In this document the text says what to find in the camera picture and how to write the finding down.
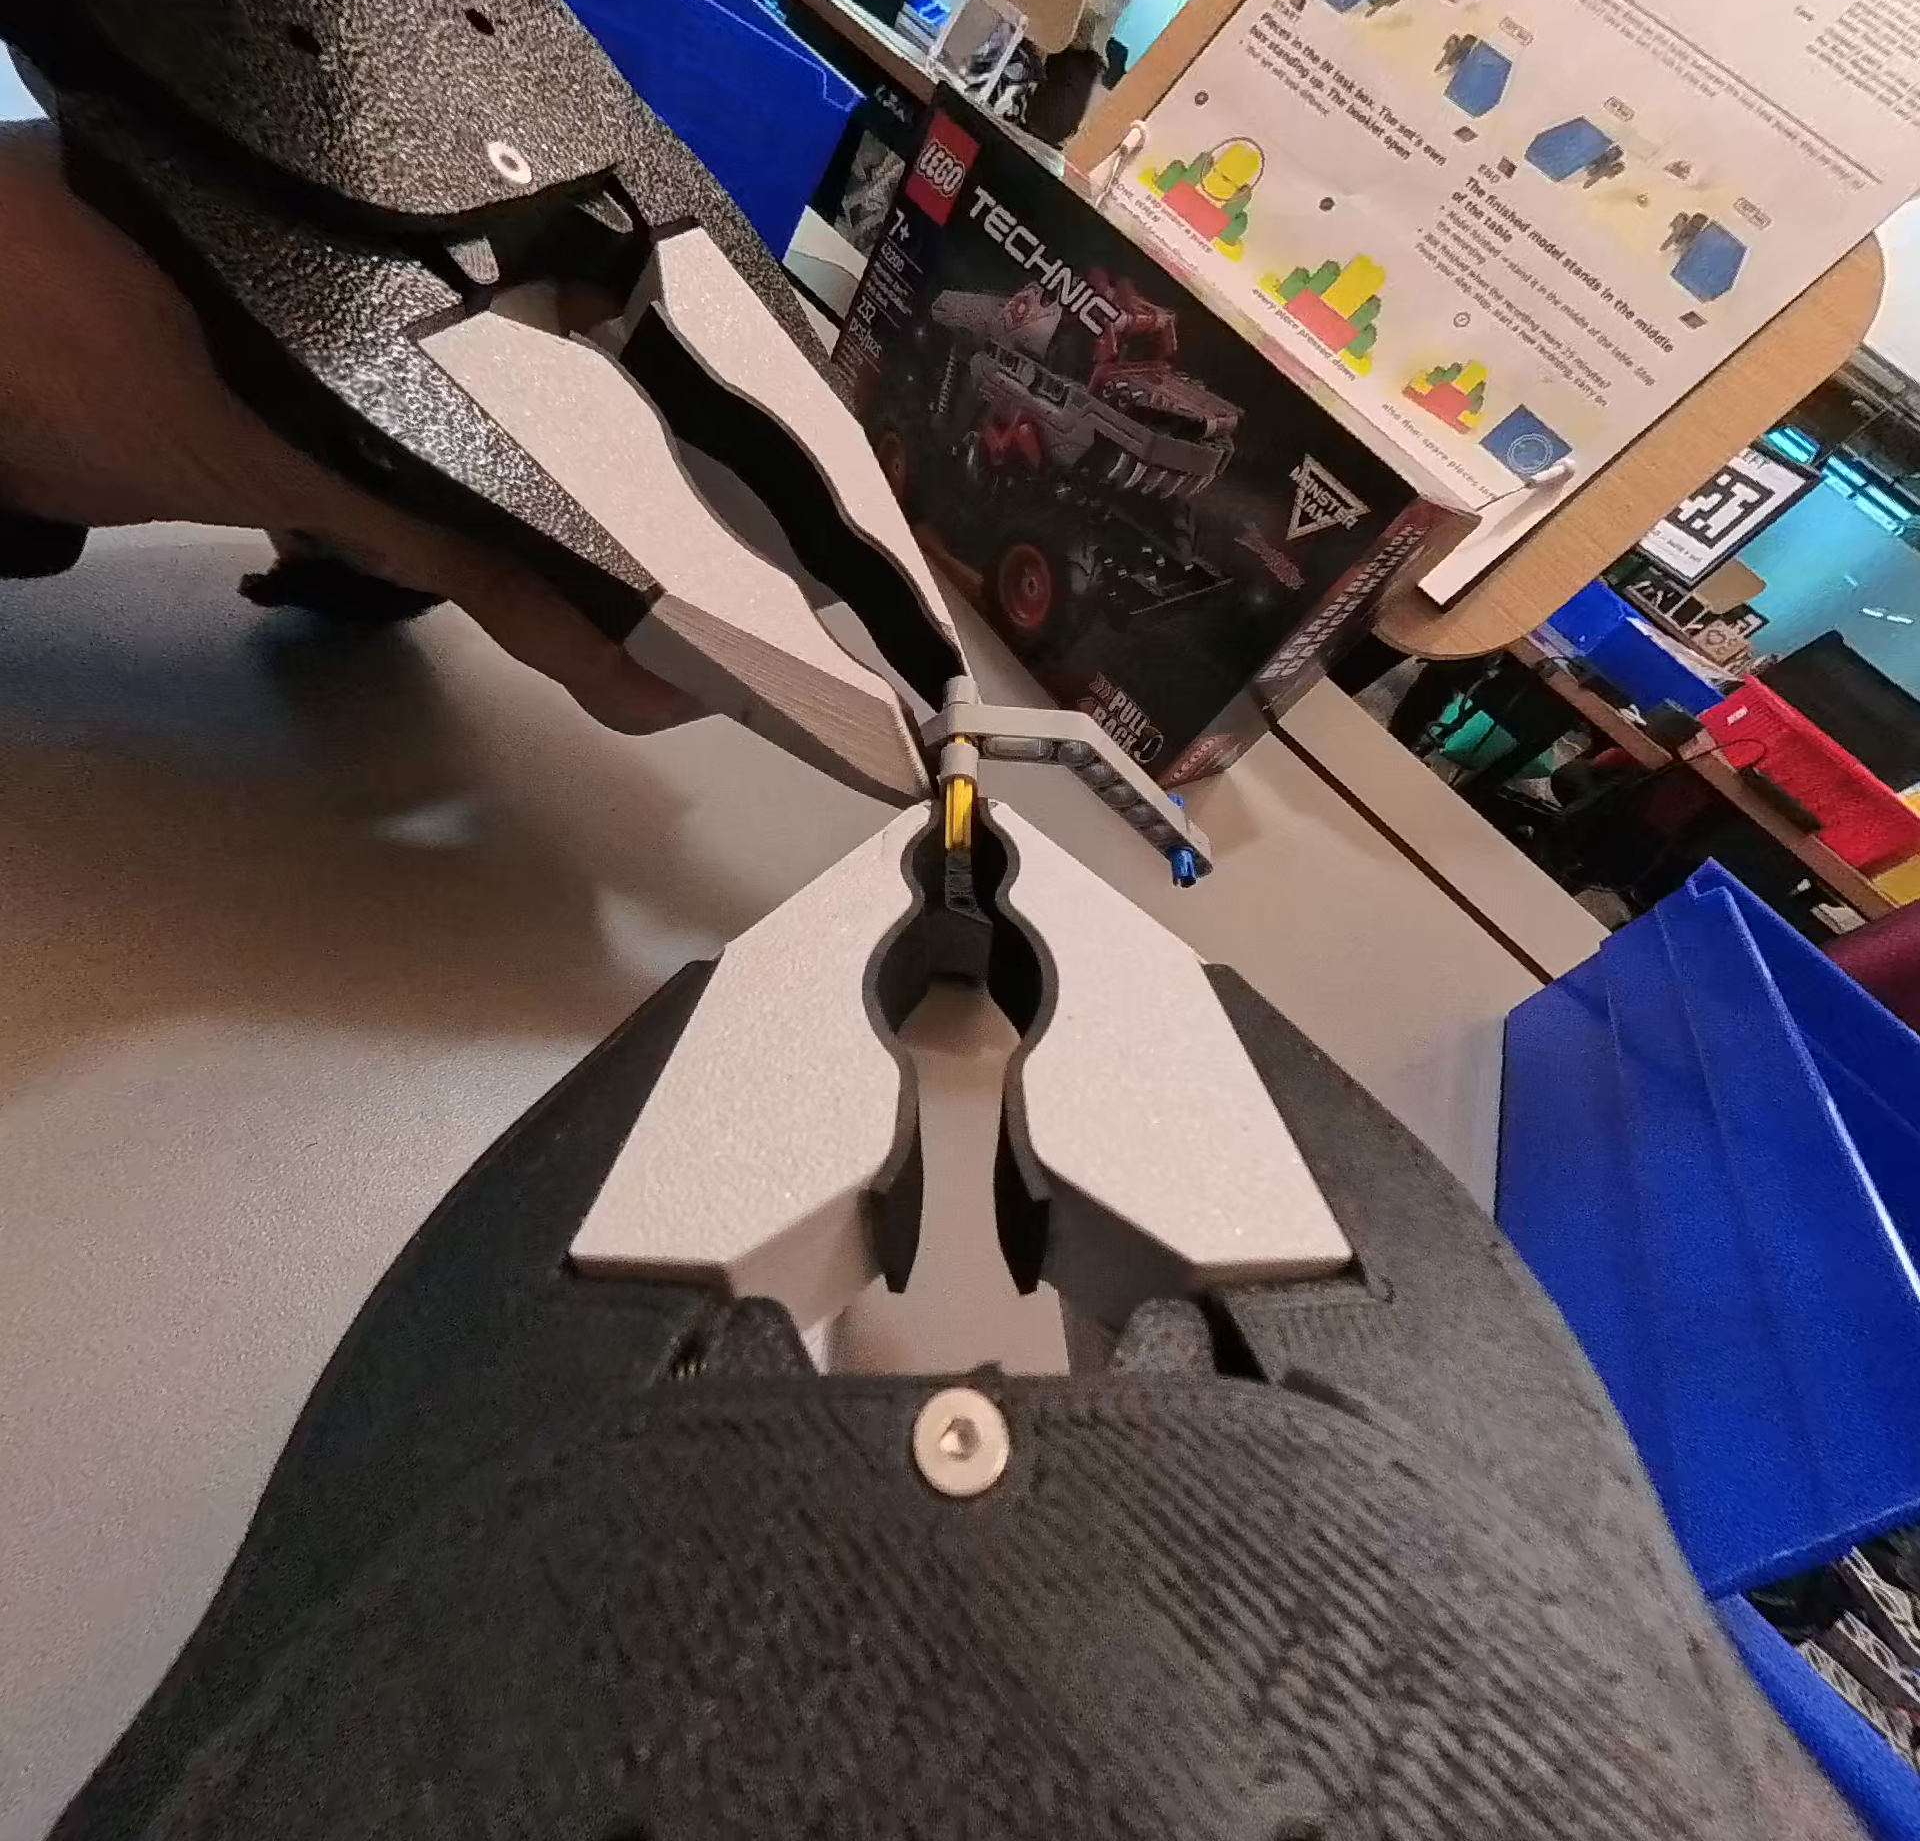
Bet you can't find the person's left hand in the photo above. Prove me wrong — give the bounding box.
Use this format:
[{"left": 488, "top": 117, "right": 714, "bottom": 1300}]
[{"left": 0, "top": 116, "right": 707, "bottom": 735}]

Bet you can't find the maroon water bottle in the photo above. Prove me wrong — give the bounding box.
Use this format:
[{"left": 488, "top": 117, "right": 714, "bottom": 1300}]
[{"left": 1822, "top": 901, "right": 1920, "bottom": 1032}]

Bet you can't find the blue plastic storage bin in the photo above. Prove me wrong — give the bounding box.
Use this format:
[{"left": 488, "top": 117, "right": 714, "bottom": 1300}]
[
  {"left": 494, "top": 0, "right": 867, "bottom": 265},
  {"left": 1498, "top": 856, "right": 1920, "bottom": 1841}
]

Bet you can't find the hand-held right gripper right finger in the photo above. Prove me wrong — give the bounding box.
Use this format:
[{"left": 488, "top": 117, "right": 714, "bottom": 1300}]
[{"left": 982, "top": 800, "right": 1354, "bottom": 1370}]

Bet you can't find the black white marker sign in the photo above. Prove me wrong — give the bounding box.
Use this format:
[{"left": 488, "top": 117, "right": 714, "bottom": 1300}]
[{"left": 1640, "top": 445, "right": 1817, "bottom": 583}]

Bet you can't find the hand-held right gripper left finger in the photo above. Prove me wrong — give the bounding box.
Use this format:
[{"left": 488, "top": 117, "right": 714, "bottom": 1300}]
[{"left": 567, "top": 800, "right": 939, "bottom": 1370}]

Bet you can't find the black lego set box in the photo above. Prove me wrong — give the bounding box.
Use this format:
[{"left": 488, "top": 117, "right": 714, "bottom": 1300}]
[{"left": 845, "top": 76, "right": 1478, "bottom": 792}]

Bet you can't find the red plastic bin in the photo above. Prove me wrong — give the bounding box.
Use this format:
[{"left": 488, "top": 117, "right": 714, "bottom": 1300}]
[{"left": 1695, "top": 674, "right": 1920, "bottom": 868}]

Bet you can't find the clear acrylic picture stand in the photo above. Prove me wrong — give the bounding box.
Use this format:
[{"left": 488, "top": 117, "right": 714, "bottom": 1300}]
[{"left": 929, "top": 0, "right": 1029, "bottom": 87}]

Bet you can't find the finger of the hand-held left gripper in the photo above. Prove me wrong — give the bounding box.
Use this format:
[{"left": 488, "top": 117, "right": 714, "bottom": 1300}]
[
  {"left": 624, "top": 225, "right": 973, "bottom": 707},
  {"left": 421, "top": 284, "right": 931, "bottom": 801}
]

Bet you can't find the grey lego chassis assembly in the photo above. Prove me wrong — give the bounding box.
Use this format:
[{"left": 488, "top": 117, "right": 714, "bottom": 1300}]
[{"left": 919, "top": 674, "right": 1216, "bottom": 896}]

